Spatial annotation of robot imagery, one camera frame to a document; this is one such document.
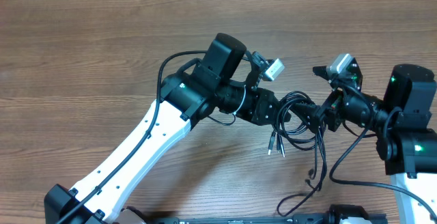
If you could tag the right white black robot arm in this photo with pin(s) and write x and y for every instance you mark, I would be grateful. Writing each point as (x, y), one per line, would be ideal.
(400, 121)

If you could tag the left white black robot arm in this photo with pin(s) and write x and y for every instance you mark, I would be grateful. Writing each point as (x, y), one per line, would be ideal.
(224, 77)

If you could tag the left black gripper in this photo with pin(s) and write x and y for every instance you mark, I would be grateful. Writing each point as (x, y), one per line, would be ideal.
(263, 99)

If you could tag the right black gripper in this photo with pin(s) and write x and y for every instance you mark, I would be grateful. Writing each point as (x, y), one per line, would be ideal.
(330, 110)

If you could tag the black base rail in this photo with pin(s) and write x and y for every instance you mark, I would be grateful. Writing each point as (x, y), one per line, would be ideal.
(336, 214)

